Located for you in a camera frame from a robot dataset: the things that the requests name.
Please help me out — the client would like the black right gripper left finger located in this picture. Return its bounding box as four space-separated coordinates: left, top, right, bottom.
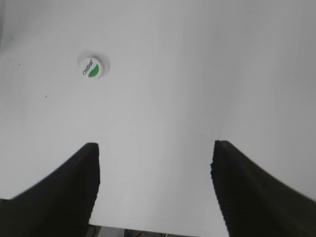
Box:
0 143 100 237

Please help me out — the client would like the white green bottle cap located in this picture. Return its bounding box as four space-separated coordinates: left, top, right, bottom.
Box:
78 55 105 79

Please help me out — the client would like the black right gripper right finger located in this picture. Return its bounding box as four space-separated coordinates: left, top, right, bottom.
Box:
210 140 316 237

